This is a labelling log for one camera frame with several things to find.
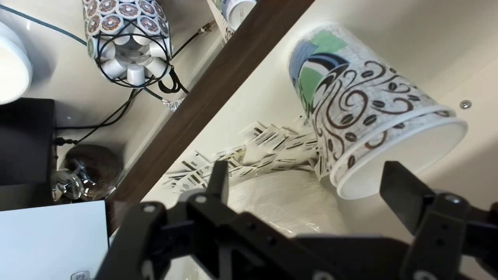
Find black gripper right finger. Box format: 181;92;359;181
379;160;498;280

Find patterned paper coffee cup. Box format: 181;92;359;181
286;22;469;202

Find black power cable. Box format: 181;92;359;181
52;65;191;146

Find white plate at edge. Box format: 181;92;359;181
0;20;34;107

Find white cupboard door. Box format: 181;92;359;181
0;199;111;280

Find patterned coffee pod carousel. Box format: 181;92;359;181
80;0;175;90

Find dark wood wall cupboard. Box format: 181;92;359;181
105;0;498;280

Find round glass jar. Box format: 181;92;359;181
49;143;124;204

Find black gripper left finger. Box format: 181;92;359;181
94;159;292;280

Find thin grey cable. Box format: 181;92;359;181
0;3;88;47

